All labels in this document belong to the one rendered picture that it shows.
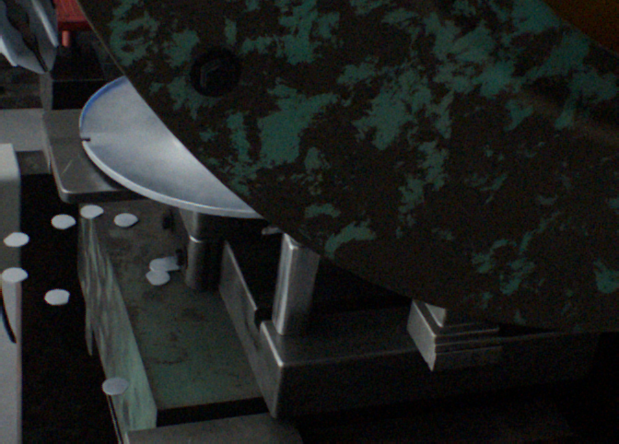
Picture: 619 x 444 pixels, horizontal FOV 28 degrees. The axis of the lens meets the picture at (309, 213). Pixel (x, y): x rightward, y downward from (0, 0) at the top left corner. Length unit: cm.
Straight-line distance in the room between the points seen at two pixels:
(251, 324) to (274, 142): 51
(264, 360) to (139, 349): 12
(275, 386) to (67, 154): 27
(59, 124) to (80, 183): 10
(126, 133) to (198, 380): 23
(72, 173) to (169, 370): 19
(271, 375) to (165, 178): 19
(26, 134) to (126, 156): 159
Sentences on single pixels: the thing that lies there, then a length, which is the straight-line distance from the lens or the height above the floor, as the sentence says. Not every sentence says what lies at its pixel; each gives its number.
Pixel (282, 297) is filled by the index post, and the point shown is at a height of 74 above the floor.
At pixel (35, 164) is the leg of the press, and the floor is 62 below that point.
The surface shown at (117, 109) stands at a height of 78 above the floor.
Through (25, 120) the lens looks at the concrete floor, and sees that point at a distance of 270.
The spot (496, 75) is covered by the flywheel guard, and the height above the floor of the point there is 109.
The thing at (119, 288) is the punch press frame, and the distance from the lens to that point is 114.
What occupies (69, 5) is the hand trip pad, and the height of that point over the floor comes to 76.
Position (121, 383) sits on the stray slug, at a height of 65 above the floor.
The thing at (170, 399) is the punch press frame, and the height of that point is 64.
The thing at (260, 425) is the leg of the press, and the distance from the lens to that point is 102.
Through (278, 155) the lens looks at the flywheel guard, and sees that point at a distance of 55.
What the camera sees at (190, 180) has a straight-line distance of 104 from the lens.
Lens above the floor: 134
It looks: 33 degrees down
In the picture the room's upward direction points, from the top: 9 degrees clockwise
